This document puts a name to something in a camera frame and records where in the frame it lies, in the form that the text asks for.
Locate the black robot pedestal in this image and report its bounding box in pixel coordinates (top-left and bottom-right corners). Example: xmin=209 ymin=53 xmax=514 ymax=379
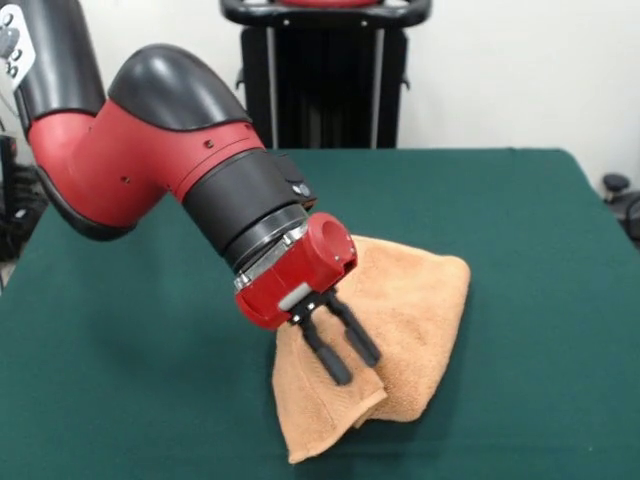
xmin=218 ymin=0 xmax=432 ymax=150

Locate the tan terry towel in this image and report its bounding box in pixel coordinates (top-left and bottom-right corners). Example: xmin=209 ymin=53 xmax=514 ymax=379
xmin=272 ymin=232 xmax=472 ymax=465

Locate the dark green table cloth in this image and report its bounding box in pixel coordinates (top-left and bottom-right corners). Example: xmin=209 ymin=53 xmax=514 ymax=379
xmin=0 ymin=147 xmax=640 ymax=480

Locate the black box device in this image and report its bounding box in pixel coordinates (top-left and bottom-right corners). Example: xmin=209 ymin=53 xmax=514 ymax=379
xmin=0 ymin=133 xmax=21 ymax=219

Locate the black equipment heap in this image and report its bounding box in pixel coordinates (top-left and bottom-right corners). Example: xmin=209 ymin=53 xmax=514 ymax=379
xmin=0 ymin=167 xmax=51 ymax=262

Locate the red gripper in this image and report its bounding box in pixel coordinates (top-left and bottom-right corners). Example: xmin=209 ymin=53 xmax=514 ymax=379
xmin=233 ymin=211 xmax=383 ymax=387

